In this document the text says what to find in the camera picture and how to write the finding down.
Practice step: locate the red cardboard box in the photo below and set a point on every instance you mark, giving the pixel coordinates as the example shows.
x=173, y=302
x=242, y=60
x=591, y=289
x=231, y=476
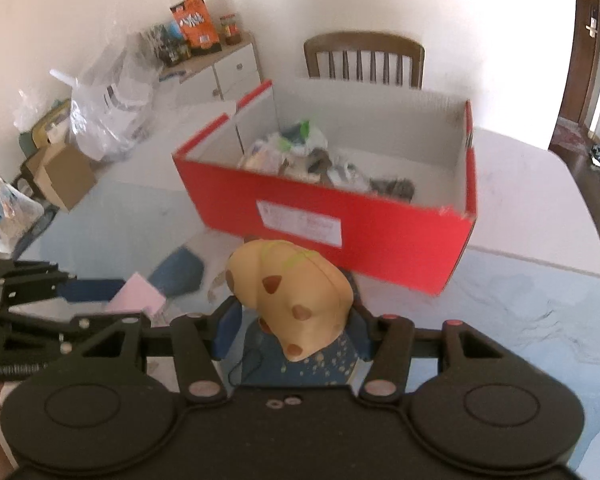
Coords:
x=380, y=240

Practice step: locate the glass jar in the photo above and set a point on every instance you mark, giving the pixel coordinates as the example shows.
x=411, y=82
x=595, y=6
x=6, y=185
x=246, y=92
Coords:
x=230, y=30

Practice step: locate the green and white packet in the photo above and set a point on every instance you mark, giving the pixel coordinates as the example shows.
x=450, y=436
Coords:
x=305, y=135

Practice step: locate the pink sticky note pad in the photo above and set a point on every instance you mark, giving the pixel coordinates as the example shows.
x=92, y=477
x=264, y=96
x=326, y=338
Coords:
x=137, y=297

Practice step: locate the brown wooden door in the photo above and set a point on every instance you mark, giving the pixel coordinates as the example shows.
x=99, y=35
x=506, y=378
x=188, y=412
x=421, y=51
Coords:
x=580, y=60

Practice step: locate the red patterned rug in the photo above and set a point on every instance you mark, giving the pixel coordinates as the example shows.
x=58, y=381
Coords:
x=570, y=135

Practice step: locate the orange snack bag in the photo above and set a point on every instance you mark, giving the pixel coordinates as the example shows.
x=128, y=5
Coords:
x=195, y=22

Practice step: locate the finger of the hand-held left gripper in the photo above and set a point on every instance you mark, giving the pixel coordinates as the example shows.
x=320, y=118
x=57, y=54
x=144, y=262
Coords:
x=95, y=290
x=40, y=332

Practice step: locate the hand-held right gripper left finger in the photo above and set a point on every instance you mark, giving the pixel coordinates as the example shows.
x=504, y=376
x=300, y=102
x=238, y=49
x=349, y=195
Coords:
x=225, y=332

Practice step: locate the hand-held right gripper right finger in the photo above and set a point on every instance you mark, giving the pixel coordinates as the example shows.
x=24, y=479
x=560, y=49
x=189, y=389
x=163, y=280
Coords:
x=364, y=340

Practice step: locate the small clear plastic bag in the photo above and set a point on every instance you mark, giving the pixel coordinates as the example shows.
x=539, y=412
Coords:
x=5, y=210

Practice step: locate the printed marble desktop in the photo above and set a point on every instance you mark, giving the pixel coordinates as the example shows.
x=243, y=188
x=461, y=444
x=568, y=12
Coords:
x=505, y=300

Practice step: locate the clear bun packet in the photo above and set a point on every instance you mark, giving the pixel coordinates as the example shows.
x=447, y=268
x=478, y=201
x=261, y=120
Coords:
x=262, y=155

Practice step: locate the brown cardboard box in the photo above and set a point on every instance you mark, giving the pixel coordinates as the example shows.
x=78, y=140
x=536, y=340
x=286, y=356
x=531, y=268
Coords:
x=65, y=180

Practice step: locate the wooden slat-back chair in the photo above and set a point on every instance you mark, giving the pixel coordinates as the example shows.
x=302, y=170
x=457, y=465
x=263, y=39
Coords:
x=360, y=45

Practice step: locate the yellow spotted toy animal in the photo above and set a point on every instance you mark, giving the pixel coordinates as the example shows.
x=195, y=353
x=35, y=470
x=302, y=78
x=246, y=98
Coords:
x=290, y=290

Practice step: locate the large clear plastic bag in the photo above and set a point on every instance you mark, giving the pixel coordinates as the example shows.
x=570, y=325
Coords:
x=115, y=100

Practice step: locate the dark wrapper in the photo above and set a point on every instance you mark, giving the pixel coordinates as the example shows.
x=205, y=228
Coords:
x=392, y=187

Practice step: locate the silver foil snack packet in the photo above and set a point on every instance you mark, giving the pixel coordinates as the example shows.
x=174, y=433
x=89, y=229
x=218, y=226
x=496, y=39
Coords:
x=320, y=160

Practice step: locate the white side cabinet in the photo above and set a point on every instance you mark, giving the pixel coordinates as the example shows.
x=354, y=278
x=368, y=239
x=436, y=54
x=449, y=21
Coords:
x=235, y=72

